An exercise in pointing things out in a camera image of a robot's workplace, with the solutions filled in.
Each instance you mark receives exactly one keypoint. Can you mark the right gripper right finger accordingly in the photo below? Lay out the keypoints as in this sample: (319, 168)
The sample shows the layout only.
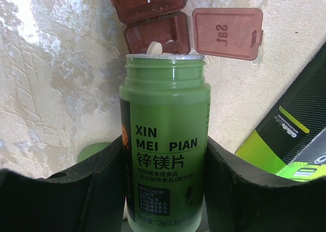
(242, 197)

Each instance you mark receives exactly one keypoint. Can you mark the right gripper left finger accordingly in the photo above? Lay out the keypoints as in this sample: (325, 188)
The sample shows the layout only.
(88, 196)

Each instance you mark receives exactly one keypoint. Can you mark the green bottle cap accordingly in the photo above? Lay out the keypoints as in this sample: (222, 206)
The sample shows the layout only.
(91, 150)

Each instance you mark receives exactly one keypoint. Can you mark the green pill bottle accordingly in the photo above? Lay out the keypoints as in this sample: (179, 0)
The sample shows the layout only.
(165, 104)

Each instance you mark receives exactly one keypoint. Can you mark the red weekly pill organizer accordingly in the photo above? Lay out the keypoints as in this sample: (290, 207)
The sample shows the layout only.
(224, 32)

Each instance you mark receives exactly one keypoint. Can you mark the black green carton box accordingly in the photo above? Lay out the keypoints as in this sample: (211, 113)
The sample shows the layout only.
(290, 140)

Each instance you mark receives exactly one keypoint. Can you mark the white round pill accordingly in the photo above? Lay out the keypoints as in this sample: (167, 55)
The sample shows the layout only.
(155, 48)

